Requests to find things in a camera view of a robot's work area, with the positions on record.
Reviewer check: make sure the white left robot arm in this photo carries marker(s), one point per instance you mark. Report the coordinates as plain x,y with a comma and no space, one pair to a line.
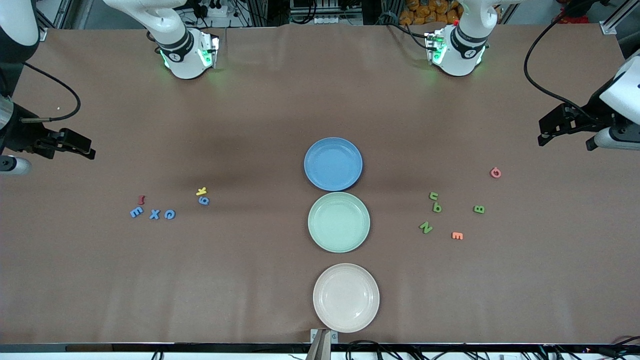
462,55

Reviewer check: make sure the green letter B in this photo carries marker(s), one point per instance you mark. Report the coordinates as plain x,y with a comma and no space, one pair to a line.
479,209

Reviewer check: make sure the blue plate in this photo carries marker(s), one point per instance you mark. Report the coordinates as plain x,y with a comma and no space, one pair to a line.
330,175

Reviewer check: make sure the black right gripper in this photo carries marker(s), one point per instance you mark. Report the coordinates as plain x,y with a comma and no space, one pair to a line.
21,136

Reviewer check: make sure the black table edge rail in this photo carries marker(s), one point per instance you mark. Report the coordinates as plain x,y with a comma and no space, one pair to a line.
150,347

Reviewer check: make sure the green letter p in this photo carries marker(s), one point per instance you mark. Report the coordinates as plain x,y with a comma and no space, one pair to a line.
438,209

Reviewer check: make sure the blue letter E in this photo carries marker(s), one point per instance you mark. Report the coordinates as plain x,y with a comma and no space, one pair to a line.
136,212

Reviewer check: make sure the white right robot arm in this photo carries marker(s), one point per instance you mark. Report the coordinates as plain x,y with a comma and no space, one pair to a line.
182,55

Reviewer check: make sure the white power strip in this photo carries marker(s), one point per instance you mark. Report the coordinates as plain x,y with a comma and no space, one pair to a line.
340,20
217,11

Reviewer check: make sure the aluminium frame profile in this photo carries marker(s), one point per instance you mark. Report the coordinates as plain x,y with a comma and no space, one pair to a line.
42,35
609,27

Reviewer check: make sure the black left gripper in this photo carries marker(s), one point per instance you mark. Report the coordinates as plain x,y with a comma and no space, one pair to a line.
593,116

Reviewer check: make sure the green letter u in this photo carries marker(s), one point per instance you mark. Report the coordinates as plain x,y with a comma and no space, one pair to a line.
433,197

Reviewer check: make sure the metal table clamp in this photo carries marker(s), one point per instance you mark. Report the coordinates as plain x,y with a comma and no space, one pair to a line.
320,345

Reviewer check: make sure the blue letter X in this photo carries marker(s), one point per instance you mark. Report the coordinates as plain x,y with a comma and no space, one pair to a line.
154,214

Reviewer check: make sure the green letter N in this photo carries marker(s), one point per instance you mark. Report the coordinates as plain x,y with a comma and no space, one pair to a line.
425,227

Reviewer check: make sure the orange packaged goods pile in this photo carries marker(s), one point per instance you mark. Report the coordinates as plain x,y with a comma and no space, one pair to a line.
425,12

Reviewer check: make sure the yellow letter K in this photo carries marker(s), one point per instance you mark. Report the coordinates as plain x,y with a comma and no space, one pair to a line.
201,190

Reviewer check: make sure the pink letter G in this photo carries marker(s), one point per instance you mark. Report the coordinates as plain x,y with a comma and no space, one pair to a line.
491,173

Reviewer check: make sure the beige plate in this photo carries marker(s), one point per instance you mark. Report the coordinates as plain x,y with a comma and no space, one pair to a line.
346,300

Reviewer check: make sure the brown table cover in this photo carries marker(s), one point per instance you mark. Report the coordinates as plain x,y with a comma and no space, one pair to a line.
250,280

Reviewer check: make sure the blue number 6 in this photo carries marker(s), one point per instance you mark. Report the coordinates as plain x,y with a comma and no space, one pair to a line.
201,199

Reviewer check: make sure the blue letter G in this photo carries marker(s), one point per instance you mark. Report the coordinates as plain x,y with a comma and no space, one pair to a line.
166,215

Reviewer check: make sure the green plate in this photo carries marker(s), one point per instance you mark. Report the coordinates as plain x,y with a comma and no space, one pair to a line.
335,240

